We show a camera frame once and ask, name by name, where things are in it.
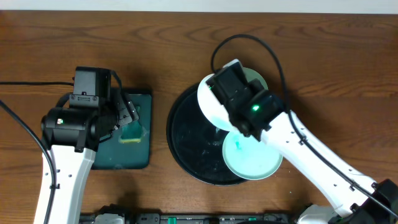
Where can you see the black rectangular water tray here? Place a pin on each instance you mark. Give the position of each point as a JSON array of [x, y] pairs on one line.
[[114, 155]]

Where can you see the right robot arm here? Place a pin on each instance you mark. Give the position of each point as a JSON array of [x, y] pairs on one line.
[[353, 196]]

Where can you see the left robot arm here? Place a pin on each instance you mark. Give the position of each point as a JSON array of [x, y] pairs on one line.
[[72, 169]]

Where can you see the white plate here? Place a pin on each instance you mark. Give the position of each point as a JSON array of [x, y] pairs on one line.
[[214, 112]]

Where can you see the green scouring sponge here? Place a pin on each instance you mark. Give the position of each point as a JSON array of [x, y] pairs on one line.
[[136, 131]]

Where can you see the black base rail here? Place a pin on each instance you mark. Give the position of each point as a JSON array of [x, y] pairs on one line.
[[117, 214]]

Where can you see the mint plate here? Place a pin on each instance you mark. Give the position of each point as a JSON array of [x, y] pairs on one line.
[[251, 75], [248, 158]]

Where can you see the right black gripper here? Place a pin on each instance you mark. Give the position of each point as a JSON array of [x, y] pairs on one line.
[[255, 87]]

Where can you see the black round tray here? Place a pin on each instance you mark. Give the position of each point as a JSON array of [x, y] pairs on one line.
[[196, 144]]

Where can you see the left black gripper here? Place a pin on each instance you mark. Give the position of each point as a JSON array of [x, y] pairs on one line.
[[125, 110]]

